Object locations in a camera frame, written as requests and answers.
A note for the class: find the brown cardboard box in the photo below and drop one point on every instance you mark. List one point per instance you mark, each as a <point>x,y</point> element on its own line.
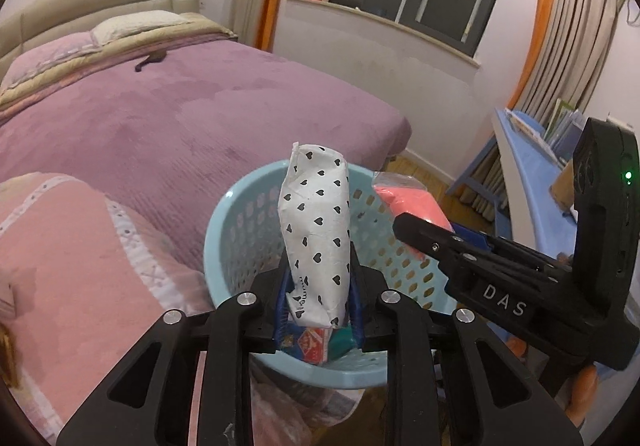
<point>562,186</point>

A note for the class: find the white patterned pillow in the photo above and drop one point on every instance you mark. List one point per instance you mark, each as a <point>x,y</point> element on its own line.
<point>140,24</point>

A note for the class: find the pink plastic packet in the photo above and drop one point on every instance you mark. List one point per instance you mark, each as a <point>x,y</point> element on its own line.
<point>410,198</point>

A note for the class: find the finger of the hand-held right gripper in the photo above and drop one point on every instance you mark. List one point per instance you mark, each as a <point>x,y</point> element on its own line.
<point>420,236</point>
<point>470,235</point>

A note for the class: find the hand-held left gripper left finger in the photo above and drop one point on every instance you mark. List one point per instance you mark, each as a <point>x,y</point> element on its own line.
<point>281,311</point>

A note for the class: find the dark brown small object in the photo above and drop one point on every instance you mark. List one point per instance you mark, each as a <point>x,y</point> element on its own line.
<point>152,59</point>

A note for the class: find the purple pillow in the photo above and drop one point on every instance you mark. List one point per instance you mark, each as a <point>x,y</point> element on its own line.
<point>50,54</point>

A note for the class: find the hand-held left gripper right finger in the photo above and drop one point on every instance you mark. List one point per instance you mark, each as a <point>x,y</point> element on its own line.
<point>357,321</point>

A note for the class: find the light blue plastic laundry basket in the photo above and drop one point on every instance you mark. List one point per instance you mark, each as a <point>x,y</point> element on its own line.
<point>240,226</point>

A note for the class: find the red and white small carton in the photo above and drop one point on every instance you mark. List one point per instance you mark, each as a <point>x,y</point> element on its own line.
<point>312,346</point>

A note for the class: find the brown paper bag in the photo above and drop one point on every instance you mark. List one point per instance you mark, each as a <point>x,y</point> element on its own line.
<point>7,356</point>

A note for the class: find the blue desk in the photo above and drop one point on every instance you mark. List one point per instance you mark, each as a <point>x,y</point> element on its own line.
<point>530,186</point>

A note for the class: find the stack of books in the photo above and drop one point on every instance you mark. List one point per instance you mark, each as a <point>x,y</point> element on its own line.
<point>560,126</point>

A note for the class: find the pink quilt with white border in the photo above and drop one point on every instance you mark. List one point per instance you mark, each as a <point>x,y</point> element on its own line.
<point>75,276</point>

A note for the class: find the bed with purple bedspread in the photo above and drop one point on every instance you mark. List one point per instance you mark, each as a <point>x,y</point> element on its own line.
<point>175,126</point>

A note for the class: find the teal small packet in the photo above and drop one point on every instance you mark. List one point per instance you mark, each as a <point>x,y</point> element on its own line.
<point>341,342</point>

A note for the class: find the white heart print packet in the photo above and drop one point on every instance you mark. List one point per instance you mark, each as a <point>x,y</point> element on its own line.
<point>315,226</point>

